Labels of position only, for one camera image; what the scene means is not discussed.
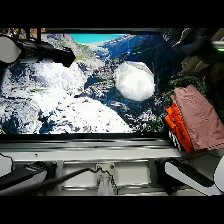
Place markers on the pink garment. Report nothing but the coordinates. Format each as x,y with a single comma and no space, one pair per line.
203,116

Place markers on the orange garment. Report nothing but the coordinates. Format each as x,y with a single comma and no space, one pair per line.
176,125

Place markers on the white garment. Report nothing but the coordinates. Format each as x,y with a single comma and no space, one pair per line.
135,81

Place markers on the silver frame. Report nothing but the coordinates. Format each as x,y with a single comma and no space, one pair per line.
100,154

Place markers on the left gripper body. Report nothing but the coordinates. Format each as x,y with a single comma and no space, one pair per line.
58,53

